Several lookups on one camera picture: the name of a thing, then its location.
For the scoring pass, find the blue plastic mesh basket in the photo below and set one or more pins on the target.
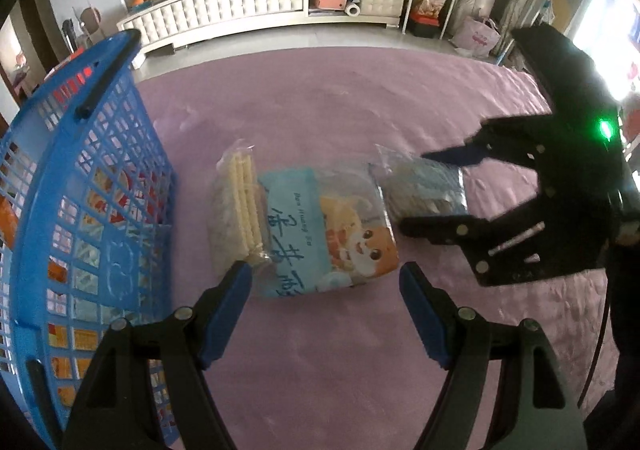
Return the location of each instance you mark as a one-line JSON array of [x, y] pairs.
[[100, 169]]

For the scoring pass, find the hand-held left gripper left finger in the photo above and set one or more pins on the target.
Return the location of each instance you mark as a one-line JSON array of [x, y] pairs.
[[225, 320]]

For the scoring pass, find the clear wafer biscuit packet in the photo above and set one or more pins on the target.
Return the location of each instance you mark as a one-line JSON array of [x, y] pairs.
[[300, 220]]

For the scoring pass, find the pink tote bag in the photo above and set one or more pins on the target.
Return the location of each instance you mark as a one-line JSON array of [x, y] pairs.
[[477, 39]]

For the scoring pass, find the red plastic stool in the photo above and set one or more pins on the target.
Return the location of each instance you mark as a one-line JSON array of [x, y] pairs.
[[75, 75]]

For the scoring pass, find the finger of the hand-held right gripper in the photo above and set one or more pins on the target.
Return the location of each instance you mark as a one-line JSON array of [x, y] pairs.
[[450, 155], [435, 228]]

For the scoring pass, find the white tufted low cabinet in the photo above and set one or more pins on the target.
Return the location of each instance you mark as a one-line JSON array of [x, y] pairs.
[[225, 4]]

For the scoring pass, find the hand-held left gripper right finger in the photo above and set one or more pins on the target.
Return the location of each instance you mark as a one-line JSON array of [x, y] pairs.
[[422, 320]]

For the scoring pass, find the pink flat box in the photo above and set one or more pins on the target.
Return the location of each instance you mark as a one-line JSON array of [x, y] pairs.
[[330, 1]]

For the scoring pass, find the small silver blue snack packet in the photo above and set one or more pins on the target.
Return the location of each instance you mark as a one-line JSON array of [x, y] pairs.
[[425, 190]]

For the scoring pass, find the pink quilted blanket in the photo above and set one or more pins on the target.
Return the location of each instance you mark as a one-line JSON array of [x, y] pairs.
[[325, 104]]

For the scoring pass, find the white paper roll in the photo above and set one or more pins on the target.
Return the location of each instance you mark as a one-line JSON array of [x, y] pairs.
[[353, 9]]

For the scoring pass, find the large red snack bag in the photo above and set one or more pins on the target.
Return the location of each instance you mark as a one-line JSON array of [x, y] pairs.
[[150, 180]]

